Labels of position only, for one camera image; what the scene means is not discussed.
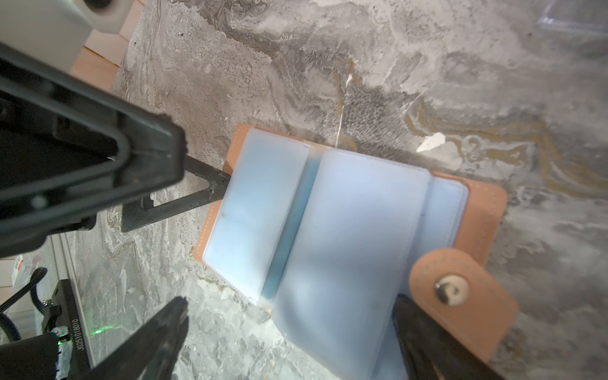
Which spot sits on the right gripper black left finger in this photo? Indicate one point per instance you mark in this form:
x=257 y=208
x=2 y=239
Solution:
x=152 y=351

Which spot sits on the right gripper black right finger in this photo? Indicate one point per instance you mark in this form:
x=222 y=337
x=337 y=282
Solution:
x=429 y=351

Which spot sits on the teal card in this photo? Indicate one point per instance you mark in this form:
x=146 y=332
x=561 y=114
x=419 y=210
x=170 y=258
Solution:
x=291 y=227

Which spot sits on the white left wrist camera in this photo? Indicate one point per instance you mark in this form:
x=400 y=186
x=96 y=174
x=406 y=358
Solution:
x=55 y=31

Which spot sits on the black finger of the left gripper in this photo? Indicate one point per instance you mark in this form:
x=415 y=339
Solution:
x=69 y=151
x=143 y=212

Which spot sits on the clear acrylic tiered organizer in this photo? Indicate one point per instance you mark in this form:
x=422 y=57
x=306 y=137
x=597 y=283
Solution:
x=588 y=16

